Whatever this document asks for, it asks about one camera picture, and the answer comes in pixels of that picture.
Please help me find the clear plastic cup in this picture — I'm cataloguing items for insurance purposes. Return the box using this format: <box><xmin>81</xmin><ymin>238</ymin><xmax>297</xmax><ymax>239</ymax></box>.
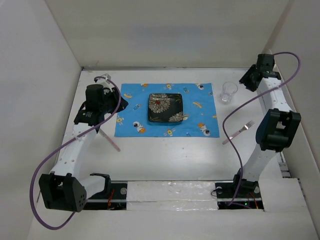
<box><xmin>220</xmin><ymin>82</ymin><xmax>238</xmax><ymax>103</ymax></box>

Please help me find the blue space-print cloth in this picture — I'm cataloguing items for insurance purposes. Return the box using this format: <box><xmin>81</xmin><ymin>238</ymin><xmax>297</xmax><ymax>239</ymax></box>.
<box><xmin>114</xmin><ymin>83</ymin><xmax>220</xmax><ymax>138</ymax></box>

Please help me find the black floral square plate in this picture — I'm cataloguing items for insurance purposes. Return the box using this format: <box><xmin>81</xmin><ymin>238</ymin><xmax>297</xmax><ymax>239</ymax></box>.
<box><xmin>147</xmin><ymin>93</ymin><xmax>184</xmax><ymax>123</ymax></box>

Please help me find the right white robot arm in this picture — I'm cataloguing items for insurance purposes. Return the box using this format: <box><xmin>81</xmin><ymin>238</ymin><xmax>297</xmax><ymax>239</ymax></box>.
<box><xmin>231</xmin><ymin>53</ymin><xmax>301</xmax><ymax>197</ymax></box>

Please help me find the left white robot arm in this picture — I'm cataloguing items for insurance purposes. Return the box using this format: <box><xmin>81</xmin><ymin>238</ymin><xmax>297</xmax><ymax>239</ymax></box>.
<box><xmin>38</xmin><ymin>83</ymin><xmax>128</xmax><ymax>212</ymax></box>

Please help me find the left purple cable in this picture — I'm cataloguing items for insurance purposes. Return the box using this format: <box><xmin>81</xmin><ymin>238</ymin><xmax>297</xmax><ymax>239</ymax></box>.
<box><xmin>29</xmin><ymin>75</ymin><xmax>122</xmax><ymax>230</ymax></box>

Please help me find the purple cable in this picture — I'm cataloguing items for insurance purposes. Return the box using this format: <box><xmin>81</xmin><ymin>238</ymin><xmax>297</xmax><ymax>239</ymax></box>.
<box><xmin>221</xmin><ymin>51</ymin><xmax>302</xmax><ymax>207</ymax></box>
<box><xmin>29</xmin><ymin>75</ymin><xmax>122</xmax><ymax>230</ymax></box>

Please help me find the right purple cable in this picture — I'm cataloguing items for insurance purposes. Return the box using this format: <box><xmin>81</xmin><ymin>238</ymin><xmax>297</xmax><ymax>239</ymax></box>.
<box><xmin>221</xmin><ymin>51</ymin><xmax>302</xmax><ymax>207</ymax></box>

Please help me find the pink-handled knife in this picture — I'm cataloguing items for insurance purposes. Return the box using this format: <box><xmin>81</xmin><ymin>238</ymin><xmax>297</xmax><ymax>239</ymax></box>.
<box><xmin>98</xmin><ymin>128</ymin><xmax>121</xmax><ymax>152</ymax></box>

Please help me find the pink-handled fork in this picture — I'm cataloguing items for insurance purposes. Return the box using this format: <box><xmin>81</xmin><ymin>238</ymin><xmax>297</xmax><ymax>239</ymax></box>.
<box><xmin>222</xmin><ymin>120</ymin><xmax>255</xmax><ymax>145</ymax></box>

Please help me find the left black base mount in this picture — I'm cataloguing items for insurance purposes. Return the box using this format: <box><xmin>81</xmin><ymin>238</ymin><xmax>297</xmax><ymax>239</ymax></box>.
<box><xmin>83</xmin><ymin>181</ymin><xmax>128</xmax><ymax>211</ymax></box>

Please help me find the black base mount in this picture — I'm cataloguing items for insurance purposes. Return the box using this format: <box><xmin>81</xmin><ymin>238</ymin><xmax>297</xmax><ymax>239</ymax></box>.
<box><xmin>83</xmin><ymin>181</ymin><xmax>128</xmax><ymax>211</ymax></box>
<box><xmin>210</xmin><ymin>181</ymin><xmax>264</xmax><ymax>210</ymax></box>

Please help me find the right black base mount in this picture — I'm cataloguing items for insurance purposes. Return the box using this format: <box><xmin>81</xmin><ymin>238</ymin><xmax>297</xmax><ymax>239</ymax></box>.
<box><xmin>210</xmin><ymin>181</ymin><xmax>264</xmax><ymax>210</ymax></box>

